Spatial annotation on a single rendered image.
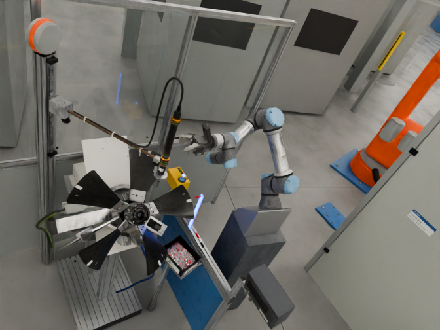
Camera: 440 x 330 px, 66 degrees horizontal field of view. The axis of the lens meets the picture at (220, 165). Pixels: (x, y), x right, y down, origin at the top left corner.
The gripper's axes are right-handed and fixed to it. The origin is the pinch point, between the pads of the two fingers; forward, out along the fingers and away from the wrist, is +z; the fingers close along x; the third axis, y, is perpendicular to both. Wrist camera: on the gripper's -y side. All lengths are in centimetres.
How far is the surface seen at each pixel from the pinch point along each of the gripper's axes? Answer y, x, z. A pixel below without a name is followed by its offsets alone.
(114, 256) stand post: 105, 9, 18
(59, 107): 10, 47, 44
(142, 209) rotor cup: 41.5, -3.6, 14.3
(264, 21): -37, 71, -93
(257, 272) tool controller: 42, -60, -26
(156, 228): 65, -3, 1
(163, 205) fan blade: 46.8, -0.7, -0.7
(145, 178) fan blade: 32.6, 9.7, 8.4
